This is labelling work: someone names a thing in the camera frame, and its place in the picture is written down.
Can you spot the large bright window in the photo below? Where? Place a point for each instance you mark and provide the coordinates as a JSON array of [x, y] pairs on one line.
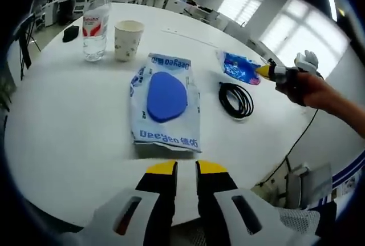
[[305, 34], [245, 3]]

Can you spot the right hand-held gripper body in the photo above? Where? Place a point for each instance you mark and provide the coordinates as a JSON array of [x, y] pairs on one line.
[[308, 60]]

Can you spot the white table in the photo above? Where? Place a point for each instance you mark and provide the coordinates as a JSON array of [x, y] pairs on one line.
[[71, 100]]

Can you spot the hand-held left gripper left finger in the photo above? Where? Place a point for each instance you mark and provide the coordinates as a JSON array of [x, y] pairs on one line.
[[159, 194]]

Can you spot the wet wipes pack blue lid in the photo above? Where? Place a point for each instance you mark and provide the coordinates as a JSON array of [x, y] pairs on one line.
[[166, 97]]

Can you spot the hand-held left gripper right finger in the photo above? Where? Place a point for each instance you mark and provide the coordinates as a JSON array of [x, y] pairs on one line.
[[214, 194]]

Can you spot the person's right hand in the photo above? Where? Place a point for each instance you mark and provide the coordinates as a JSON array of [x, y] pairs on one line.
[[302, 87]]

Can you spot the blue tissue packet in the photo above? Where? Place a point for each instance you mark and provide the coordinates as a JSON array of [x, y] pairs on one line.
[[238, 67]]

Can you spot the clear plastic water bottle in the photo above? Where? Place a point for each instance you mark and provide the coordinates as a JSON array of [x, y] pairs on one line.
[[95, 29]]

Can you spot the grey chair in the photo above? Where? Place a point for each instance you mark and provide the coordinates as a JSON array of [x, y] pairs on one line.
[[313, 183]]

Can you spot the black pouch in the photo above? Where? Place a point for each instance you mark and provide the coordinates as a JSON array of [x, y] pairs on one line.
[[70, 34]]

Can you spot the white paper cup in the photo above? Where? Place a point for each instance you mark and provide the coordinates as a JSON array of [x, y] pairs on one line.
[[127, 42]]

